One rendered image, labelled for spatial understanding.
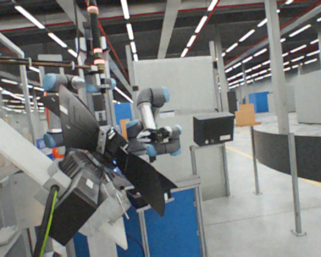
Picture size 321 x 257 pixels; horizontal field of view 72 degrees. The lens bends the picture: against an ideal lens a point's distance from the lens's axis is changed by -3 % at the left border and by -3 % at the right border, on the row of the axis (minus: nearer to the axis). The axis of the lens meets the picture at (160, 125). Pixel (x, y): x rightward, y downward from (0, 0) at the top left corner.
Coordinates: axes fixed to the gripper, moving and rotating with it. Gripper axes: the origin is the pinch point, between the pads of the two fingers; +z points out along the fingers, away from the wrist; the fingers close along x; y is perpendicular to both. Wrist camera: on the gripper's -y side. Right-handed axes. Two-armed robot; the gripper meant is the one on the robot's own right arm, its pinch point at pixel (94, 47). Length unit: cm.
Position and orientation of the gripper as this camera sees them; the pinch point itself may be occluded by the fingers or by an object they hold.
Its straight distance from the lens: 119.0
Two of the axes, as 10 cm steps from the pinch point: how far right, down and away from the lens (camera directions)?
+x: -9.1, 1.4, -3.9
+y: 1.3, 9.9, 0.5
